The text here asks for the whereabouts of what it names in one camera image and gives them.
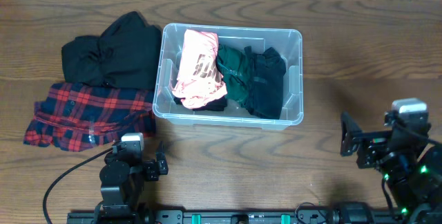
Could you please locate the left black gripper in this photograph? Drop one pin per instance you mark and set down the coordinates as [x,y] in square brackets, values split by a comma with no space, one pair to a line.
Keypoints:
[152,173]

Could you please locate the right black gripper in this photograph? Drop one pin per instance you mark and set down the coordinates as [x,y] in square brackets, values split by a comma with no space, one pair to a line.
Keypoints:
[381,144]

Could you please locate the black taped garment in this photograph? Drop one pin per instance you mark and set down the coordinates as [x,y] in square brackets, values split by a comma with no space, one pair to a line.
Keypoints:
[216,105]

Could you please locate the coral pink printed shirt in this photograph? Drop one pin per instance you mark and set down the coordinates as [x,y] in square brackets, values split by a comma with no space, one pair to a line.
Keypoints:
[199,81]

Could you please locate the red navy plaid shirt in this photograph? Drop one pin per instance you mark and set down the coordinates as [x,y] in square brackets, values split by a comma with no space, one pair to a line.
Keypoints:
[76,117]

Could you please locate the navy garment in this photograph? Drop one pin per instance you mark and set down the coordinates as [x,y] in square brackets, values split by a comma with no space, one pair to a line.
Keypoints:
[266,88]

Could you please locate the large black garment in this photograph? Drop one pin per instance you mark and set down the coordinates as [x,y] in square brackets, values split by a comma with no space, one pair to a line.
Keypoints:
[125,55]

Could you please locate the dark green garment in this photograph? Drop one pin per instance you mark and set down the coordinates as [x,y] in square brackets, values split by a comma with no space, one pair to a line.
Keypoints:
[235,67]

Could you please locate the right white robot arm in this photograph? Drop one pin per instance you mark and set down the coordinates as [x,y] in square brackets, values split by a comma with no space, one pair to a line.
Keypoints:
[409,161]

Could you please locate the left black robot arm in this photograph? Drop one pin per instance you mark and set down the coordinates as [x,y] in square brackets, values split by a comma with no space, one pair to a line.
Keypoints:
[124,175]

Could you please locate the clear plastic storage bin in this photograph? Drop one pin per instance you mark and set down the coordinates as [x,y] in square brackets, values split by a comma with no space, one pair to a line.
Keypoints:
[287,42]

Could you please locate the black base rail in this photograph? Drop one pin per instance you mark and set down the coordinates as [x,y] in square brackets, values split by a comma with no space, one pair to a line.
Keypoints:
[306,215]

